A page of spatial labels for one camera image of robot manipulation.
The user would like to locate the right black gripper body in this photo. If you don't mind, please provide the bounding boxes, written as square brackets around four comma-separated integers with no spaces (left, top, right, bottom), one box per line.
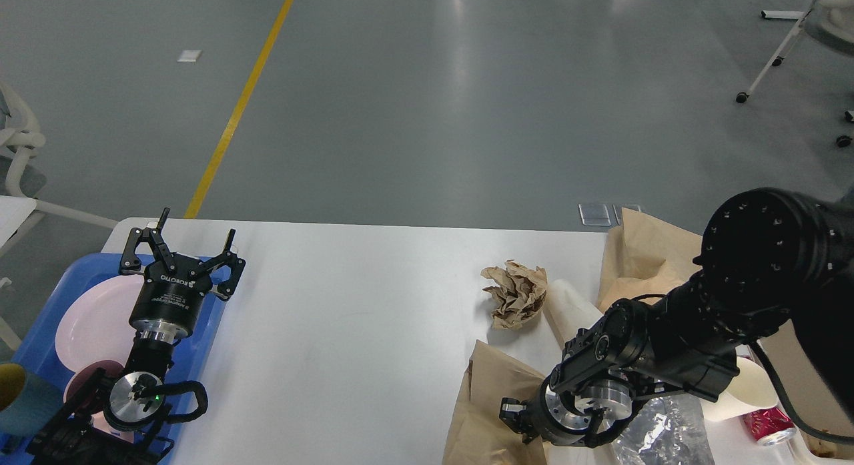
[527,384,604,447]

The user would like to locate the crumpled aluminium foil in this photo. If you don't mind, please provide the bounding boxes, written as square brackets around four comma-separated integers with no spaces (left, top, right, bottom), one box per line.
[610,394,715,464]

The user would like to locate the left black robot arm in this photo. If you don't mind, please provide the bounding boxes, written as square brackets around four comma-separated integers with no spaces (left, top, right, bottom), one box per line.
[25,207,246,464]

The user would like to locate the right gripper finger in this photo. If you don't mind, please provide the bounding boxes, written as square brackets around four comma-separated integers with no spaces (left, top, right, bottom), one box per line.
[500,397,540,444]

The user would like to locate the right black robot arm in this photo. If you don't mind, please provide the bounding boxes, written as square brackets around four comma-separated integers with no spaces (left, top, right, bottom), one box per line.
[499,187,853,448]

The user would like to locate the brown paper bag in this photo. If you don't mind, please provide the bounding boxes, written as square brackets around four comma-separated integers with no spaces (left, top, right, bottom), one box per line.
[442,341,547,464]
[596,209,701,312]

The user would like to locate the pink plate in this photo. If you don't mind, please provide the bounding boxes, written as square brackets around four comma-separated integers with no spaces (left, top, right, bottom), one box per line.
[55,276,143,373]

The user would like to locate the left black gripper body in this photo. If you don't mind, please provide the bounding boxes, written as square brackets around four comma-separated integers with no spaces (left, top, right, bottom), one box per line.
[128,256,214,346]

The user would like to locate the teal green mug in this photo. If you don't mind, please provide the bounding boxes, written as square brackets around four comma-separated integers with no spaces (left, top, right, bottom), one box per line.
[1,362,64,456]

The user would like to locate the clear floor plate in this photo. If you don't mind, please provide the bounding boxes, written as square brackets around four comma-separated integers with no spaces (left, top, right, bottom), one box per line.
[578,203,643,227]

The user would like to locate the pink mug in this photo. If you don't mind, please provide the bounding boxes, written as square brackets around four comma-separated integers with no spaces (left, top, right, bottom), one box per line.
[64,360,137,446]

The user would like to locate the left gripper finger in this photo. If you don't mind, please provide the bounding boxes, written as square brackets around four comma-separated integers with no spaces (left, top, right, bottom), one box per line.
[200,229,246,301]
[119,207,175,276]

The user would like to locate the beige plastic bin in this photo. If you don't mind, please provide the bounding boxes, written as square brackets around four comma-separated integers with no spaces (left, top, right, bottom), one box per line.
[759,322,852,464]

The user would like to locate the white paper cup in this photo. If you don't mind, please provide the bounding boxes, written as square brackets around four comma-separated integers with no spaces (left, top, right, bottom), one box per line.
[542,279,604,352]
[701,356,779,422]

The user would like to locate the white side table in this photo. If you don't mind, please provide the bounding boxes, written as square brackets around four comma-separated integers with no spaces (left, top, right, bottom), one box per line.
[1,195,37,352]

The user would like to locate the red soda can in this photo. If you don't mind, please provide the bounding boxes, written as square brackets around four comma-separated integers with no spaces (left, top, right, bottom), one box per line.
[741,408,798,447]

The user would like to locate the crumpled brown paper ball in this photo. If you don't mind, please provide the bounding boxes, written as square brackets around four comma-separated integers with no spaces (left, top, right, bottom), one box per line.
[480,260,548,330]

